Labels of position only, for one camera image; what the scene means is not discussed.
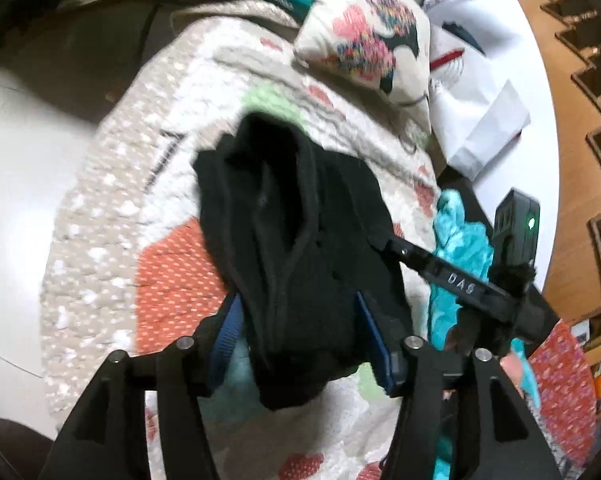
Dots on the quilted patchwork blanket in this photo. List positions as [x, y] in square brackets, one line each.
[130, 210]

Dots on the red patterned cloth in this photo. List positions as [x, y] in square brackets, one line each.
[565, 395]

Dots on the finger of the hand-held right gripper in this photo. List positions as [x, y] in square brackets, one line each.
[450, 280]

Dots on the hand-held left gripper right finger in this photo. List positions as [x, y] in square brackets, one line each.
[375, 340]

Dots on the white paper bag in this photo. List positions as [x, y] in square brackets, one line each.
[470, 100]

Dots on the black pants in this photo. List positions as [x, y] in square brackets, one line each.
[280, 240]

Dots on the dark brown cloth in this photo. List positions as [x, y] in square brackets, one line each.
[10, 450]

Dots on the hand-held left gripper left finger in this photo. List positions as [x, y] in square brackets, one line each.
[228, 330]

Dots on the floral printed cushion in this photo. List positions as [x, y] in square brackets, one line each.
[360, 35]

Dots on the wooden shelf unit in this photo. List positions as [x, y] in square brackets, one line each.
[590, 110]

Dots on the teal star fleece blanket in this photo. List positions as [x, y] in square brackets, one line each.
[455, 240]

